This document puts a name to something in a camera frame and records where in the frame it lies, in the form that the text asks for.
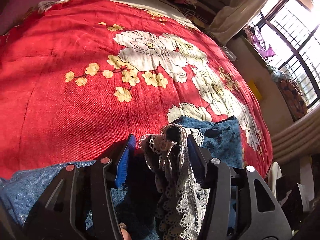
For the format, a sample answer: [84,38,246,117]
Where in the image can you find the red floral blanket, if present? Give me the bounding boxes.
[1,0,273,178]

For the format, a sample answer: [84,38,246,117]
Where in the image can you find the patterned orange cushion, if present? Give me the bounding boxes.
[278,79,308,121]

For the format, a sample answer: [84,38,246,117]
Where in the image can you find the purple garment at window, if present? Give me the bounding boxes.
[244,26,276,61]

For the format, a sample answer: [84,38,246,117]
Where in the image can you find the left hand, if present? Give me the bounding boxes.
[119,223,132,240]

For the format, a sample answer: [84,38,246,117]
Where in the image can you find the cream curtain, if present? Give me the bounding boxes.
[204,0,268,45]

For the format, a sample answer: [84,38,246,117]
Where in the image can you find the blue denim pants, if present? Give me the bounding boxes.
[1,116,243,239]

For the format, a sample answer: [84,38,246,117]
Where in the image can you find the yellow card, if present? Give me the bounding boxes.
[247,79,263,102]

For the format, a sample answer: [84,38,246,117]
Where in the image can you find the window with metal bars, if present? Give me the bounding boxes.
[248,0,319,108]

